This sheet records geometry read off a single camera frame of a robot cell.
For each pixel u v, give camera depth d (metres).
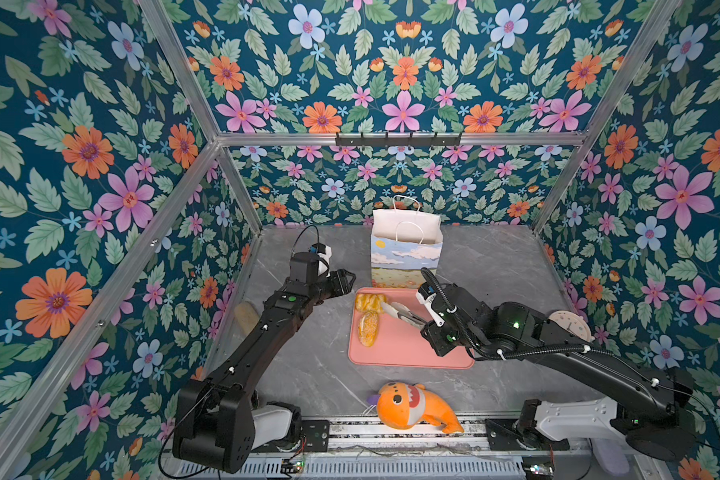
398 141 0.93
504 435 0.72
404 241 0.80
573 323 0.91
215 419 0.40
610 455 0.68
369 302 0.93
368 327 0.88
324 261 0.66
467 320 0.49
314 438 0.73
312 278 0.66
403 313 0.75
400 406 0.70
